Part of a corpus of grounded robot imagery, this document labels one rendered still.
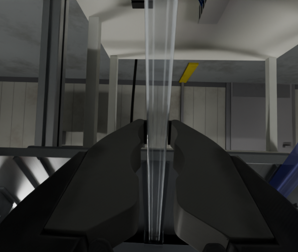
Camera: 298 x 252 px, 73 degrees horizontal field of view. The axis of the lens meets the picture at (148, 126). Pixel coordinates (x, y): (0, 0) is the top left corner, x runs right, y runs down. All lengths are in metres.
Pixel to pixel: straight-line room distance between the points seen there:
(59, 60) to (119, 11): 0.23
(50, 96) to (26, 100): 3.48
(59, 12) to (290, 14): 0.59
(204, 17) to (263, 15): 0.19
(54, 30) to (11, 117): 3.57
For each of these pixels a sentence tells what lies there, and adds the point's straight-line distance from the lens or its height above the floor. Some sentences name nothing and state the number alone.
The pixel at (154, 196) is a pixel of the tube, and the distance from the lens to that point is 0.20.
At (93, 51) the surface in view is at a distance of 0.62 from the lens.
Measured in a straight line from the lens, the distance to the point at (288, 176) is 0.20.
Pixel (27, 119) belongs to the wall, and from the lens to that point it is 3.89.
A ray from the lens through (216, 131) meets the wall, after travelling 3.52.
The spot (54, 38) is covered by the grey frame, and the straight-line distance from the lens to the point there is 0.51.
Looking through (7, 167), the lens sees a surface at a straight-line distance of 0.23.
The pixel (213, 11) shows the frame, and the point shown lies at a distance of 0.56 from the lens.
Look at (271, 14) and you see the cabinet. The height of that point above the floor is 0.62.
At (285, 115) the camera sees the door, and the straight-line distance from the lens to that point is 3.99.
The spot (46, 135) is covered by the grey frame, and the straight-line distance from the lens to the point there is 0.46.
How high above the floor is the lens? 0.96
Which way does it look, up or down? 3 degrees down
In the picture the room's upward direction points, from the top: 178 degrees counter-clockwise
